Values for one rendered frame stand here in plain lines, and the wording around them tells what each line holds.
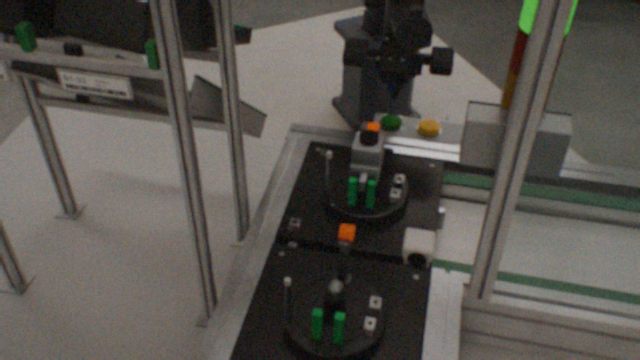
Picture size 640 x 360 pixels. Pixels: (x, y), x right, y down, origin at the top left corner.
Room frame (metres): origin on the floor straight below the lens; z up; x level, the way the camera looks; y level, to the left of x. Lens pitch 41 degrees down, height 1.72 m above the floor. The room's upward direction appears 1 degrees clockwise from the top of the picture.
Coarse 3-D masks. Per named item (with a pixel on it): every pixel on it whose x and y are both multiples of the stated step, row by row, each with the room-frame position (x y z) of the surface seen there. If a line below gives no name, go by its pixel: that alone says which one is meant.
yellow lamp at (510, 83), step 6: (510, 72) 0.65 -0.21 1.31; (510, 78) 0.65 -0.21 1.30; (516, 78) 0.64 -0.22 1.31; (510, 84) 0.65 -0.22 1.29; (504, 90) 0.65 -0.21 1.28; (510, 90) 0.64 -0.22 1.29; (504, 96) 0.65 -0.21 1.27; (510, 96) 0.64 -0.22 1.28; (504, 102) 0.65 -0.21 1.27; (510, 102) 0.64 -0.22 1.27
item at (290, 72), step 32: (256, 32) 1.54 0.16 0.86; (288, 32) 1.54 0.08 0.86; (320, 32) 1.55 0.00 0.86; (192, 64) 1.39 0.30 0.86; (256, 64) 1.39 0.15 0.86; (288, 64) 1.39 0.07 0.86; (320, 64) 1.39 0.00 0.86; (256, 96) 1.26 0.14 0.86; (288, 96) 1.26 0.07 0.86; (320, 96) 1.26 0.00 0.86; (416, 96) 1.26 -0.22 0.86; (448, 96) 1.26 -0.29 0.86; (480, 96) 1.26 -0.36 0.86; (288, 128) 1.14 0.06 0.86
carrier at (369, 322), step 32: (288, 256) 0.68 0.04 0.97; (320, 256) 0.68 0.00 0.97; (352, 256) 0.68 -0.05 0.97; (256, 288) 0.61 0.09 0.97; (288, 288) 0.54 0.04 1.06; (320, 288) 0.60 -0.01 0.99; (352, 288) 0.60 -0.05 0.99; (384, 288) 0.62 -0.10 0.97; (416, 288) 0.62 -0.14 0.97; (256, 320) 0.56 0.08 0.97; (288, 320) 0.54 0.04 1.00; (320, 320) 0.51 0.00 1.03; (352, 320) 0.55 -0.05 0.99; (384, 320) 0.55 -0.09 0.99; (416, 320) 0.56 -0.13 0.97; (256, 352) 0.51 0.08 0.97; (288, 352) 0.51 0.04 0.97; (320, 352) 0.50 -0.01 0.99; (352, 352) 0.50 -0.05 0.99; (384, 352) 0.51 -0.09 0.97; (416, 352) 0.51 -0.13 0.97
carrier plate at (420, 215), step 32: (320, 160) 0.90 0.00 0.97; (384, 160) 0.90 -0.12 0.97; (416, 160) 0.90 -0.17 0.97; (320, 192) 0.82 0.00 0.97; (416, 192) 0.82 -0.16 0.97; (288, 224) 0.74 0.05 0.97; (320, 224) 0.74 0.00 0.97; (384, 224) 0.74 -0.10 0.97; (416, 224) 0.74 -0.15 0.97; (384, 256) 0.68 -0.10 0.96
